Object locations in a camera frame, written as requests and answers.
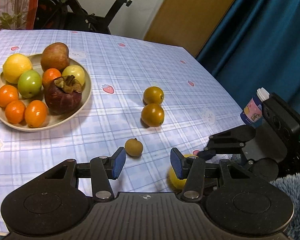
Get orange tangerine middle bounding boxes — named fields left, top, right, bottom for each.
left=42, top=68, right=61, bottom=89

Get beige round plate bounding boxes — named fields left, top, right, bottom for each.
left=0, top=54, right=92, bottom=132

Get orange tangerine bottom left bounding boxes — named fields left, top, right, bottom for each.
left=5, top=100, right=26, bottom=124

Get black exercise bike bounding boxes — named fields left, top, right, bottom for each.
left=34, top=0, right=135, bottom=34

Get brown round fruit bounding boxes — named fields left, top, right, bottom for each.
left=143, top=86, right=164, bottom=105
left=141, top=103, right=165, bottom=127

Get brown wooden board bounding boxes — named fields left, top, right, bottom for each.
left=144, top=0, right=234, bottom=57

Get black camera box right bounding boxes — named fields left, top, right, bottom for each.
left=262, top=93, right=300, bottom=177

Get yellow lemon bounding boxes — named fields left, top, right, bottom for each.
left=2, top=53, right=32, bottom=84
left=168, top=153, right=197, bottom=190

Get small green apple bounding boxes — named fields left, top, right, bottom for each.
left=18, top=69, right=42, bottom=99

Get orange tangerine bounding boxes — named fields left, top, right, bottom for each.
left=25, top=100, right=47, bottom=128
left=42, top=68, right=61, bottom=89
left=0, top=85, right=19, bottom=108
left=5, top=100, right=26, bottom=124

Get orange tangerine front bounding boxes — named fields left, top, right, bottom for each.
left=25, top=100, right=47, bottom=128

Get dark blue curtain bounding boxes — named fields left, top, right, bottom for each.
left=197, top=0, right=300, bottom=113

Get small brown longan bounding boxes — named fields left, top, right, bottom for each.
left=125, top=138, right=143, bottom=157

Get blue plaid tablecloth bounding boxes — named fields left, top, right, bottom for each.
left=0, top=30, right=242, bottom=234

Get blue printed cup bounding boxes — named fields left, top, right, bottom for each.
left=240, top=87, right=269, bottom=125

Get dark purple mangosteen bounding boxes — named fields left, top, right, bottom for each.
left=44, top=75, right=82, bottom=114

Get red brown apple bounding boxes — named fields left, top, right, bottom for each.
left=40, top=42, right=70, bottom=72

